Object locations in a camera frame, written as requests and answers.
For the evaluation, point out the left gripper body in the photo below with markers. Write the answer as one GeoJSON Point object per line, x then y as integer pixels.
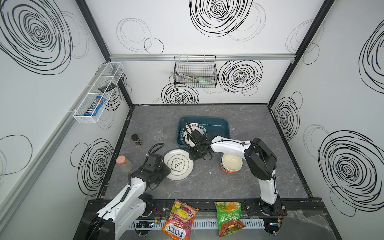
{"type": "Point", "coordinates": [162, 171]}

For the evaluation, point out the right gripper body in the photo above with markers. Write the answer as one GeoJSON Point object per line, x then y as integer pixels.
{"type": "Point", "coordinates": [195, 147]}

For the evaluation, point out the green rim Hao Shi Wei plate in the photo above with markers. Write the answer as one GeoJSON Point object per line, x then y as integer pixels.
{"type": "Point", "coordinates": [186, 132]}

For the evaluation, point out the white plate green flower motif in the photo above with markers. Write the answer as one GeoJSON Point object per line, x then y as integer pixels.
{"type": "Point", "coordinates": [179, 163]}

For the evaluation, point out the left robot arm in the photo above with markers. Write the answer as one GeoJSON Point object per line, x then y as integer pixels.
{"type": "Point", "coordinates": [110, 222]}

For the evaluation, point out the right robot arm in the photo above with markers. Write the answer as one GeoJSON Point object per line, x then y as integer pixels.
{"type": "Point", "coordinates": [261, 161]}

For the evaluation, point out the teal plastic bin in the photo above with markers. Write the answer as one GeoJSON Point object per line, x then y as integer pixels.
{"type": "Point", "coordinates": [209, 126]}

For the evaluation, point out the pink capped bottle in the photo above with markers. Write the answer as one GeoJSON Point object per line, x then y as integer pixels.
{"type": "Point", "coordinates": [124, 163]}

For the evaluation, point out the stacked bowls cream inside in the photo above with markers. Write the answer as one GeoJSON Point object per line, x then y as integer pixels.
{"type": "Point", "coordinates": [231, 164]}

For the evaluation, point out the small dark spice bottle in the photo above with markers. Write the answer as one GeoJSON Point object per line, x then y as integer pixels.
{"type": "Point", "coordinates": [136, 139]}

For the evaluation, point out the clear drinking glass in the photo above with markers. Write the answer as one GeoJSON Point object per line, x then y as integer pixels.
{"type": "Point", "coordinates": [157, 132]}

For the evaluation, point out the Fox's fruits candy bag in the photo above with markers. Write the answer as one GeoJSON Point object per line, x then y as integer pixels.
{"type": "Point", "coordinates": [180, 221]}

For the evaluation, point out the green item in basket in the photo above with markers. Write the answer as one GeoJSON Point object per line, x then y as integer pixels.
{"type": "Point", "coordinates": [206, 81]}

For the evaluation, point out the green snack bag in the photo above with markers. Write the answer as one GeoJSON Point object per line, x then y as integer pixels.
{"type": "Point", "coordinates": [228, 214]}

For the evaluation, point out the blue M&M's candy bag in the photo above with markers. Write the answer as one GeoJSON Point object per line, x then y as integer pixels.
{"type": "Point", "coordinates": [95, 106]}

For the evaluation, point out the black remote in shelf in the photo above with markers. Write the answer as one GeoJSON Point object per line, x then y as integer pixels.
{"type": "Point", "coordinates": [107, 88]}

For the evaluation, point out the black wire basket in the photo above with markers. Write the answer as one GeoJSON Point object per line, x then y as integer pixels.
{"type": "Point", "coordinates": [188, 67]}

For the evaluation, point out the white wire shelf basket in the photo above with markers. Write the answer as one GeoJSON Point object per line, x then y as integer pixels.
{"type": "Point", "coordinates": [109, 72]}

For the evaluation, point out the white slotted cable duct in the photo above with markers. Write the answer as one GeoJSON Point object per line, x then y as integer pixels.
{"type": "Point", "coordinates": [204, 225]}

